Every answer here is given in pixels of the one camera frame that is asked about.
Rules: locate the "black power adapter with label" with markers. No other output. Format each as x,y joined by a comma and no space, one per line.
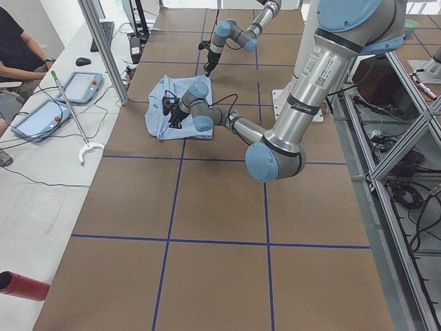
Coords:
135,50

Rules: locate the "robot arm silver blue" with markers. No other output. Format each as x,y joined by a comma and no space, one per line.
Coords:
247,39
346,29

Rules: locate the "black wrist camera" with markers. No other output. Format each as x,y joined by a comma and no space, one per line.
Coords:
168,105
204,45

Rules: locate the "blue teach pendant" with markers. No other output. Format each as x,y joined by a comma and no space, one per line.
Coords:
81,87
42,121

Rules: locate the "near blue teach pendant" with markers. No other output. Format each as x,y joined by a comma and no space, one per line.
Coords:
42,121

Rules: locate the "reacher grabber stick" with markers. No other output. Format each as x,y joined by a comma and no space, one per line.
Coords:
88,145

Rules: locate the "red cylindrical bottle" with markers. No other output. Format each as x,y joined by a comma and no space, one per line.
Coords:
16,285

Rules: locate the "aluminium frame post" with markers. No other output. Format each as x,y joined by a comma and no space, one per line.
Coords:
92,20

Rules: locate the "light blue t-shirt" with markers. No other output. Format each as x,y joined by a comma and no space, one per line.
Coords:
161,118

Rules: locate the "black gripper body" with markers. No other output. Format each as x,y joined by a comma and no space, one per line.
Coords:
177,114
211,59

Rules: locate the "far blue teach pendant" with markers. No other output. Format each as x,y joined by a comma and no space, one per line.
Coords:
81,87

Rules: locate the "seated person in black shirt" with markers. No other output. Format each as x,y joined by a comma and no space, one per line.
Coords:
22,59

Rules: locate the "black computer mouse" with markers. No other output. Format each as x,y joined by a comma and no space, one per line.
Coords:
82,61

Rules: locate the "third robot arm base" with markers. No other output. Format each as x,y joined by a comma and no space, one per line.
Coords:
427,71

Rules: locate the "aluminium frame rack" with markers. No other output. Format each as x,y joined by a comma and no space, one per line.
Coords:
391,136

